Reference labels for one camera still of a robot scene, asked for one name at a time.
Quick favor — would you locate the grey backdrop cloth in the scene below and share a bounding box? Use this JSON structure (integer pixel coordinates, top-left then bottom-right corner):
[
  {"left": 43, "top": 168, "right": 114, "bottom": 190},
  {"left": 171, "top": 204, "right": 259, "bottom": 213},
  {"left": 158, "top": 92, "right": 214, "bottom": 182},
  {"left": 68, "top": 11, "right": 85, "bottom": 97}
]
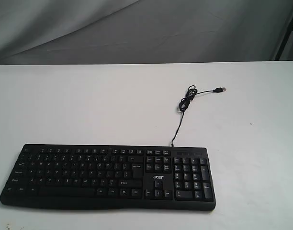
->
[{"left": 0, "top": 0, "right": 293, "bottom": 65}]

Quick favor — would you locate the black tripod stand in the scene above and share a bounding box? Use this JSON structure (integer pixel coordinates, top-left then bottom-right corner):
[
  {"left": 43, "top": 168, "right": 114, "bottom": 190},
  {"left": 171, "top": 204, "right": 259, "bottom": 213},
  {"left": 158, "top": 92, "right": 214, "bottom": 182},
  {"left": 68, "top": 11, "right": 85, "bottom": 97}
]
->
[{"left": 274, "top": 11, "right": 293, "bottom": 61}]

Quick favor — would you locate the black keyboard usb cable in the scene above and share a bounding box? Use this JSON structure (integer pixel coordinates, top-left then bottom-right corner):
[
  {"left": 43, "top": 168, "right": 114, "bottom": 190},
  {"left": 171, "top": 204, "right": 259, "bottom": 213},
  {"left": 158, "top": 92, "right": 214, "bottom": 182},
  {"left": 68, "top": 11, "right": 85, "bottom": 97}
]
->
[{"left": 170, "top": 85, "right": 227, "bottom": 147}]

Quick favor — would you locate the black acer keyboard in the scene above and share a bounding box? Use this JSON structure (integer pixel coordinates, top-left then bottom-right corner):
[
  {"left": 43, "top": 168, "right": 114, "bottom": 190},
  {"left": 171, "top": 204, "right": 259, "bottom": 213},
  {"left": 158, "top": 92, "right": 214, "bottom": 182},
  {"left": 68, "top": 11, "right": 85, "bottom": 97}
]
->
[{"left": 0, "top": 144, "right": 216, "bottom": 211}]

